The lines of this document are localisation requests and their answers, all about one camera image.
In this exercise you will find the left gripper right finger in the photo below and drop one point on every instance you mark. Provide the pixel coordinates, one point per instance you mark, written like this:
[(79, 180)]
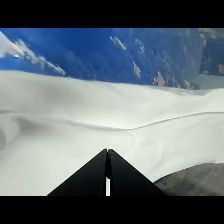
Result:
[(128, 180)]

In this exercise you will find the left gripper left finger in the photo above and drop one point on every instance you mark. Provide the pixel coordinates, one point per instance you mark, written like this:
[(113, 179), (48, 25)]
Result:
[(90, 180)]

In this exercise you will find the white garment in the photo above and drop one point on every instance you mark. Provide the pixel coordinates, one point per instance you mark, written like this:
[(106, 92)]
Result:
[(100, 110)]

